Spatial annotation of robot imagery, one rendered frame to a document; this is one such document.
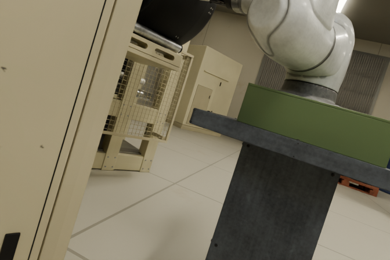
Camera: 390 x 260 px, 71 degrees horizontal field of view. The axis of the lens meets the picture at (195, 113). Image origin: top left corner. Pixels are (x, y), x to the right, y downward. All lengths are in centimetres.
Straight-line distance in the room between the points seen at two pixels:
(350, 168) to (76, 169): 54
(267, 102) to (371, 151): 25
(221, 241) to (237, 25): 828
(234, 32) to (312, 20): 816
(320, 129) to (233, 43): 808
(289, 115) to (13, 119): 55
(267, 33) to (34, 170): 52
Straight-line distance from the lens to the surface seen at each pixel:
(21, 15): 48
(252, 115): 69
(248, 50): 857
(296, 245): 81
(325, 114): 69
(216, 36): 889
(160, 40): 133
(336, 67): 83
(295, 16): 63
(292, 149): 63
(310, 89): 81
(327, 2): 71
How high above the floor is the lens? 66
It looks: 2 degrees down
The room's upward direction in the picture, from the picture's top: 18 degrees clockwise
